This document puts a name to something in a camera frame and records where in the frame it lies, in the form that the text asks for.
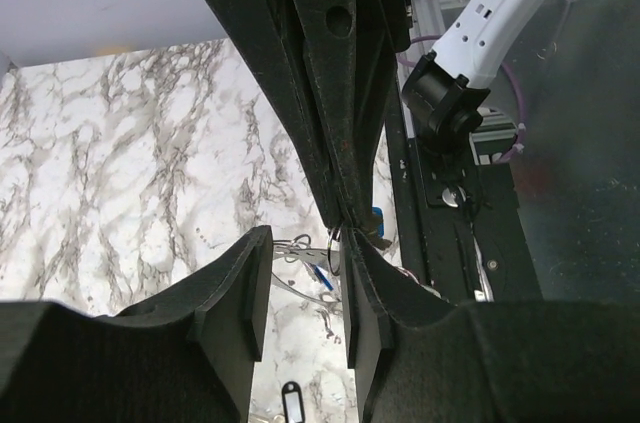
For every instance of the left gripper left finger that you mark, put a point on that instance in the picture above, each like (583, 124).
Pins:
(186, 354)

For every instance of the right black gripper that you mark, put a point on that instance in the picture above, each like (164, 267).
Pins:
(339, 39)

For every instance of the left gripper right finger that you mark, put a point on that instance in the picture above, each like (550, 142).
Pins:
(418, 358)

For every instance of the steel key organizer plate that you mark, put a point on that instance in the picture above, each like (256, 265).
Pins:
(299, 250)

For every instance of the blue tag key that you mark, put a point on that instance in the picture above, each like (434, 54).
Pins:
(375, 231)
(321, 277)

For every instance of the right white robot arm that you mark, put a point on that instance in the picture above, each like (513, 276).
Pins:
(451, 81)

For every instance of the blue tag key on plate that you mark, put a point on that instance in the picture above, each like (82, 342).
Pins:
(321, 277)

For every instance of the black key ring tag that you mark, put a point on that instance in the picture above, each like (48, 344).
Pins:
(293, 404)

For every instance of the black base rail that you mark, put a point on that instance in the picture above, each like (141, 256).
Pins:
(458, 222)

